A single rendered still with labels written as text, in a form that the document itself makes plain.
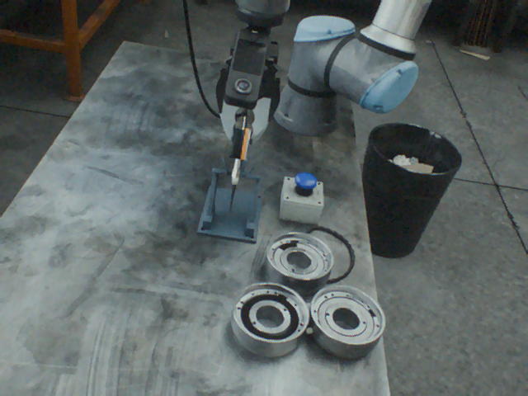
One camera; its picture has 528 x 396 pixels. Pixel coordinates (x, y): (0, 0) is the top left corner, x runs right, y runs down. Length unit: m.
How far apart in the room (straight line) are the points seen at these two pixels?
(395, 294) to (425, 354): 0.25
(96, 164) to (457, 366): 1.34
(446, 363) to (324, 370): 1.20
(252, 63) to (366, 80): 0.37
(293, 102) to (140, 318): 0.62
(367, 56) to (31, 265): 0.69
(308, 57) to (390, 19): 0.18
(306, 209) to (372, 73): 0.30
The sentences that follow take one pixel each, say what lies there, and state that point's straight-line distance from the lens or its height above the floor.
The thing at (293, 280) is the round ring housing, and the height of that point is 0.83.
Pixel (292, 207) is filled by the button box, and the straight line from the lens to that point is 0.97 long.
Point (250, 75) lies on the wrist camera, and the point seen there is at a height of 1.09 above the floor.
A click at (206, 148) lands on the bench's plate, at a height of 0.80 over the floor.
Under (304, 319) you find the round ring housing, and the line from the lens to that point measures 0.80.
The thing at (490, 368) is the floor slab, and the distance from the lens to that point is 2.03.
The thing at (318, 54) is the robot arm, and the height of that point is 0.98.
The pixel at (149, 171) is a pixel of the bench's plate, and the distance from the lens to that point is 1.07.
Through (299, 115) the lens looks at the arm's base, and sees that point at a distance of 1.23.
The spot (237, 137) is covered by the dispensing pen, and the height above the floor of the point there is 0.97.
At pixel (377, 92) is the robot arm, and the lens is 1.10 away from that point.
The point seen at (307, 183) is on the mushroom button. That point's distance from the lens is 0.96.
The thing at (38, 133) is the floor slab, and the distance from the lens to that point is 2.68.
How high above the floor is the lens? 1.43
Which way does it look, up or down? 37 degrees down
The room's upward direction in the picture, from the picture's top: 11 degrees clockwise
